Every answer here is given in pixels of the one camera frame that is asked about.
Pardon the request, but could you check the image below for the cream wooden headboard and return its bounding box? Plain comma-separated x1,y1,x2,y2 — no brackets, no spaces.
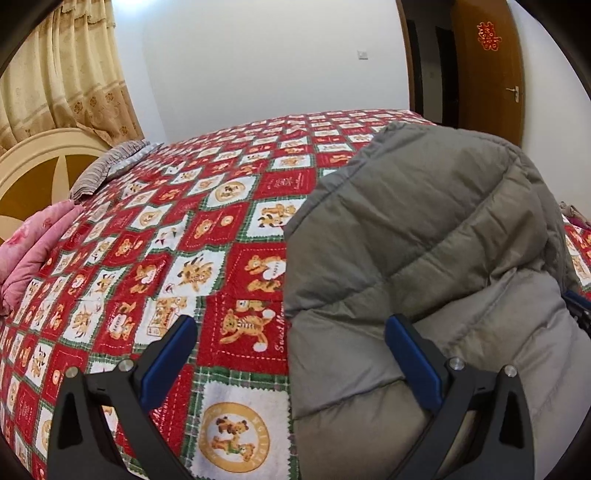
0,128,114,245

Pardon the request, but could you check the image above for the beige patterned curtain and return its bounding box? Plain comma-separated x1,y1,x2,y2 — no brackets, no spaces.
0,0,145,160

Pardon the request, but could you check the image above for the pink quilt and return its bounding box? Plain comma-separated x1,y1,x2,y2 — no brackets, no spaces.
0,202,86,317

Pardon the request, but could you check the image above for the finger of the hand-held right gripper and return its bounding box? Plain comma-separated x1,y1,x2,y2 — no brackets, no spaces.
562,290,591,334

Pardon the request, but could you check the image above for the brown wooden door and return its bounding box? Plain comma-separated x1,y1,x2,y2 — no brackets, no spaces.
450,0,527,148

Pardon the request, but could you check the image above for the grey puffer jacket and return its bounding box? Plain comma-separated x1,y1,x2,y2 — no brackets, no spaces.
283,121,591,480

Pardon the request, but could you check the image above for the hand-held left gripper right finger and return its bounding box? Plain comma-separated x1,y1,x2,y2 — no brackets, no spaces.
385,314,539,480

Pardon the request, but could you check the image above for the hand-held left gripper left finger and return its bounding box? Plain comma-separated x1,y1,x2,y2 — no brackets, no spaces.
46,315,198,480

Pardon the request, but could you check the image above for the striped pillow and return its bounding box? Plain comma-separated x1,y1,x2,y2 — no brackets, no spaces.
70,140,164,202

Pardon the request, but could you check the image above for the red printed blanket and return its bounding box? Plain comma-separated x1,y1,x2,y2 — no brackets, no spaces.
0,108,591,480

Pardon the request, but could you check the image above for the dark wooden door frame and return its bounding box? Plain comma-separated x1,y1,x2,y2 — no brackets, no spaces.
396,0,426,116

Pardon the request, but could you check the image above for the red paper door decoration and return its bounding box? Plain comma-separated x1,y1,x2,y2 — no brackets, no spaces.
475,21,502,52

